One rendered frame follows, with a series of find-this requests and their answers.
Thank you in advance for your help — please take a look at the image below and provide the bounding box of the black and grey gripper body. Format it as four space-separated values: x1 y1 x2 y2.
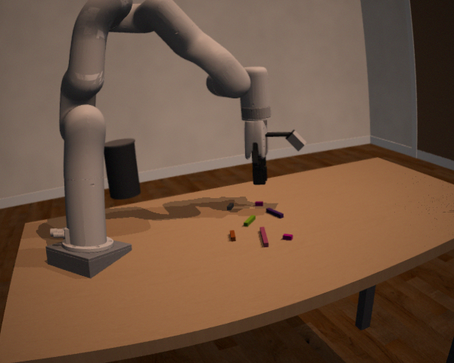
241 117 271 160

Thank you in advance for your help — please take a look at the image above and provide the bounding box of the purple rod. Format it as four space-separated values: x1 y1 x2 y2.
266 208 284 219

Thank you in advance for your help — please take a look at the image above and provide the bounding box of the lime green rod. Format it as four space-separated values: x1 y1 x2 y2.
244 215 256 227

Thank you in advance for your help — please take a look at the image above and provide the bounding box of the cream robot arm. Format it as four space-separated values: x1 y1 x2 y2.
50 0 271 253

